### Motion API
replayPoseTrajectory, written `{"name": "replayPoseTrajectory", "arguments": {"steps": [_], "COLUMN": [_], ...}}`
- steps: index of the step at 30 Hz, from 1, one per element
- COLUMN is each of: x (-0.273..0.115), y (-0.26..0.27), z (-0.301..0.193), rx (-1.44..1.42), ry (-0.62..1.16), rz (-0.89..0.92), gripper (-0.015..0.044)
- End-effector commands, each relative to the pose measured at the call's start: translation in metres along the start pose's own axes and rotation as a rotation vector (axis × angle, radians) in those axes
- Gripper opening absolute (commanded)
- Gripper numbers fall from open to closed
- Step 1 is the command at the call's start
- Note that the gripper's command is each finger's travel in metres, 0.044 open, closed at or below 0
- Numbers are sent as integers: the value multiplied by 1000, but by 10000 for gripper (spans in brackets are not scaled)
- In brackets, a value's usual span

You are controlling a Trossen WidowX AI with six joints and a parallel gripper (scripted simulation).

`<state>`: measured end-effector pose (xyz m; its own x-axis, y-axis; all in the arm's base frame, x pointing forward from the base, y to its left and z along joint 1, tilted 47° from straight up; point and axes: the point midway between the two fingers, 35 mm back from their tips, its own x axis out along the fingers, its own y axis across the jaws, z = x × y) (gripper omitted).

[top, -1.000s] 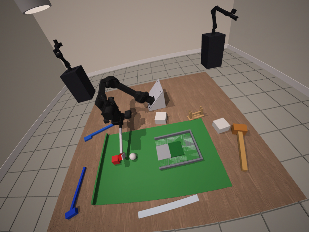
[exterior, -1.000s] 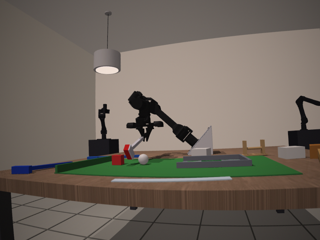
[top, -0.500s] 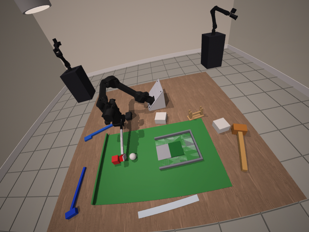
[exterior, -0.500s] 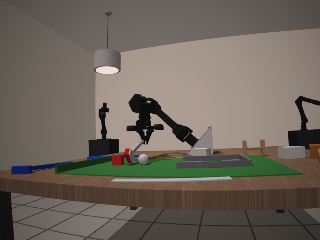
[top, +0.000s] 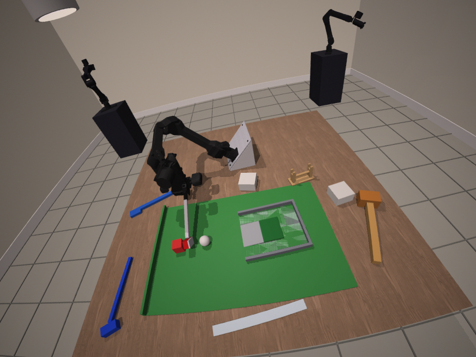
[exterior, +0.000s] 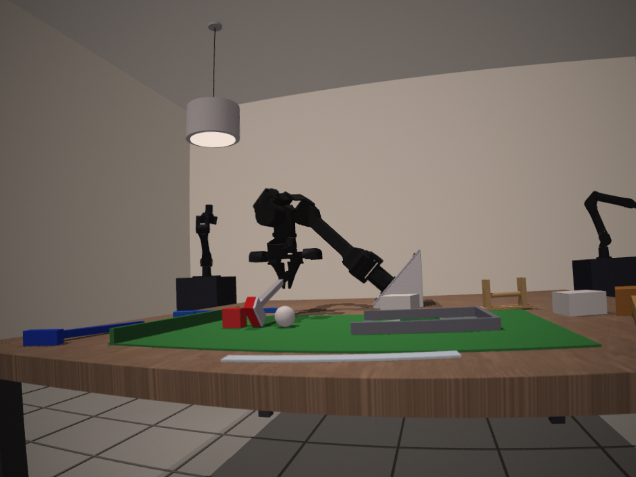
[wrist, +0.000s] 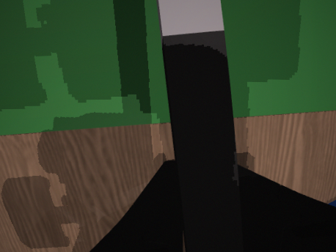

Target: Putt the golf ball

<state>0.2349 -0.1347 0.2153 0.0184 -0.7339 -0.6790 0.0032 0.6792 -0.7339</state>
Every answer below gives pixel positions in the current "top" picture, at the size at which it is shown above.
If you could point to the wooden mallet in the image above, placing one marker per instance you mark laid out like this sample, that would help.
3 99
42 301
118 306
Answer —
371 200

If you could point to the white ball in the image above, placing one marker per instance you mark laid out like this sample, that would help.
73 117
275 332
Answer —
204 240

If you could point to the red cube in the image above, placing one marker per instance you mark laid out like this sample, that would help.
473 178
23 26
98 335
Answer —
177 246

